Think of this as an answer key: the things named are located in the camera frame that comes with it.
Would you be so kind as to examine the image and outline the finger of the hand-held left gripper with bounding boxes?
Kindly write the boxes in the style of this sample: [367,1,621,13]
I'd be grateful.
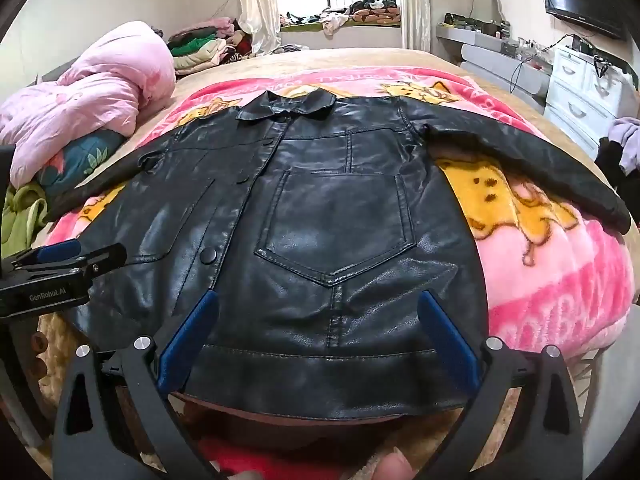
[12,239,83,267]
[10,243,127,283]

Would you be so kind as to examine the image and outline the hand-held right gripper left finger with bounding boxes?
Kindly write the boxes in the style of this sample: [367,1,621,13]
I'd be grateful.
[52,290,221,480]

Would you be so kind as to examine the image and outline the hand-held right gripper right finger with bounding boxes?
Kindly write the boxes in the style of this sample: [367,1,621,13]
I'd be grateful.
[417,291,583,480]

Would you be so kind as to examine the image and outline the black leather jacket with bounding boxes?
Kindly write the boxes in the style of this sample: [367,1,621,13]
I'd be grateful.
[47,87,632,421]

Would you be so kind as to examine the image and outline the stack of folded clothes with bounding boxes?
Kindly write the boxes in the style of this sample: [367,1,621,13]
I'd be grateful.
[167,16,253,73]

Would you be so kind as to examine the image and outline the pile of assorted clothes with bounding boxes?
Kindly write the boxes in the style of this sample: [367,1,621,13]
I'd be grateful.
[280,0,403,36]

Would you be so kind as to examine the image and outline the person's left hand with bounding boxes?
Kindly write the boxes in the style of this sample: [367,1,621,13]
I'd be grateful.
[31,329,51,386]

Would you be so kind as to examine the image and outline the person's right hand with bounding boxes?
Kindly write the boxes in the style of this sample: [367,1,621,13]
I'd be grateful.
[372,447,417,480]

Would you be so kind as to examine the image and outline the green cloth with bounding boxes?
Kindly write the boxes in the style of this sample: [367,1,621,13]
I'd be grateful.
[0,182,51,261]

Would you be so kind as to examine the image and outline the dark floral pillow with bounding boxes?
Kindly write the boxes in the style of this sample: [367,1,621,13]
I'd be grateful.
[37,127,126,196]

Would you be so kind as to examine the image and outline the red cloth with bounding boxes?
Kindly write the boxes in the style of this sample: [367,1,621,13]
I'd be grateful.
[200,435,381,480]

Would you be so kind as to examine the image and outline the pink quilt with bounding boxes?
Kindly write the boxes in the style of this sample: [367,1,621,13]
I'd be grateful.
[0,21,177,191]

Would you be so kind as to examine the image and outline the grey headboard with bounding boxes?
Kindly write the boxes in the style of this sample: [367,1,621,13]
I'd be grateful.
[35,52,83,86]

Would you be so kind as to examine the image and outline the lilac garment on chair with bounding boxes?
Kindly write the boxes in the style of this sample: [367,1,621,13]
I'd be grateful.
[595,137,640,196]

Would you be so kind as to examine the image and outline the white drawer cabinet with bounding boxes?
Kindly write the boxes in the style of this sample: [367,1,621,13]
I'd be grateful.
[544,44,640,161]

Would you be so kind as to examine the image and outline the grey dressing table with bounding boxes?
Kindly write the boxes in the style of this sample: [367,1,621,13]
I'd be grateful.
[435,22,553,98]

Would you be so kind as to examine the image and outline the white lace curtain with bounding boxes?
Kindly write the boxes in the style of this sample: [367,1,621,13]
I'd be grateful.
[235,0,281,56]
[400,0,432,53]

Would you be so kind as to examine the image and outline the cosmetics clutter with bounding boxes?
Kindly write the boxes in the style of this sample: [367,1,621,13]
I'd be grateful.
[444,11,538,58]

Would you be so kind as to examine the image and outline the arched mirror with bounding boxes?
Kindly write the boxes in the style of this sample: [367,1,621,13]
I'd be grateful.
[470,0,506,26]

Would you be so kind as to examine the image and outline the black cable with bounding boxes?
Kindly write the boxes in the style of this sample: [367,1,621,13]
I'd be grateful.
[509,34,573,95]

